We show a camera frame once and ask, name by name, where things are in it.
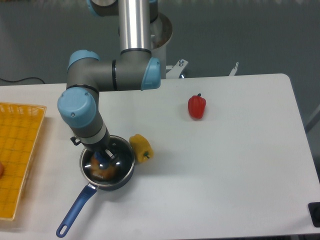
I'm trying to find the glazed ring bread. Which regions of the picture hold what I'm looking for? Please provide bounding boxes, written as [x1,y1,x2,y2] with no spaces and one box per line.
[89,155,120,182]

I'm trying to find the yellow woven basket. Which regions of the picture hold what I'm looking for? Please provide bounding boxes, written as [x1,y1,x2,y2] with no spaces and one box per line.
[0,102,47,221]

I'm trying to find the black device at table edge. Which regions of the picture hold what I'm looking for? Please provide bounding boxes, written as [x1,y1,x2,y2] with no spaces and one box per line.
[308,202,320,228]

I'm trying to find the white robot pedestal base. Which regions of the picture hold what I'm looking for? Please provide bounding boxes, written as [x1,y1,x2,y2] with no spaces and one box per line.
[150,12,189,79]

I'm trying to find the red bell pepper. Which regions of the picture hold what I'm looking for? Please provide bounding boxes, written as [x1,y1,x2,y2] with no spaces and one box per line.
[187,93,207,120]

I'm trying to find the dark pot blue handle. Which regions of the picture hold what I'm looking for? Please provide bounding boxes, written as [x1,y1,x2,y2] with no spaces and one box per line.
[56,135,135,238]

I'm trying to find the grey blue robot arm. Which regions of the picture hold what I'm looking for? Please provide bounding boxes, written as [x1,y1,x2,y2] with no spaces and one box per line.
[57,0,161,161]

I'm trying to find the black floor cable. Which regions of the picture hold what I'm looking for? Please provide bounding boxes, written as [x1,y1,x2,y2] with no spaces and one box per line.
[0,76,46,85]

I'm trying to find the glass pot lid blue knob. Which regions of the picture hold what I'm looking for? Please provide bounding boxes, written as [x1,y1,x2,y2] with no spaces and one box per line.
[79,135,135,191]

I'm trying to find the yellow bell pepper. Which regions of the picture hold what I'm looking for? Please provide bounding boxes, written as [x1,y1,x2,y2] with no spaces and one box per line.
[129,134,154,164]

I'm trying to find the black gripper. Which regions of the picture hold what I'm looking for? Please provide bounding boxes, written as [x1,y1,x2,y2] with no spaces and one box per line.
[70,130,118,163]

